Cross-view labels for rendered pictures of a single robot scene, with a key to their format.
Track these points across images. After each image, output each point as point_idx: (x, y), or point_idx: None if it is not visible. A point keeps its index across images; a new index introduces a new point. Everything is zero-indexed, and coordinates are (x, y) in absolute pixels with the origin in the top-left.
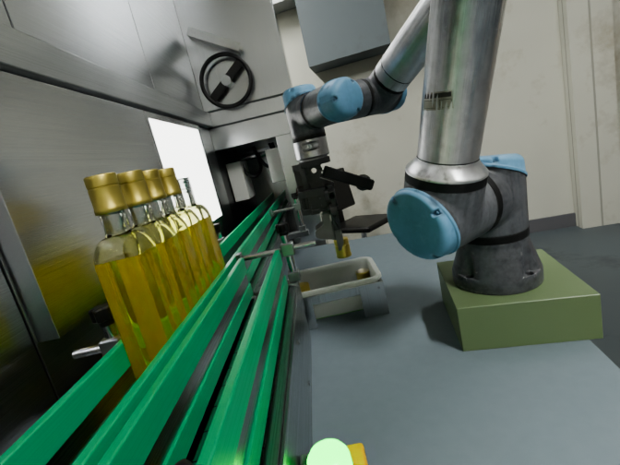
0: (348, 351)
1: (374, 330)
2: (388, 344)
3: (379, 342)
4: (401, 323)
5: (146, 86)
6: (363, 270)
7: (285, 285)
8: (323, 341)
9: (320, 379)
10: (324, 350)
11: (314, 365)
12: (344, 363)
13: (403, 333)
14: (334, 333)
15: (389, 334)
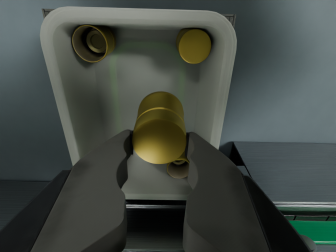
0: (286, 99)
1: (259, 55)
2: (311, 42)
3: (297, 54)
4: (266, 2)
5: None
6: (75, 39)
7: (316, 233)
8: (243, 126)
9: (320, 133)
10: (264, 126)
11: (289, 138)
12: (309, 106)
13: (299, 9)
14: (230, 111)
15: (286, 33)
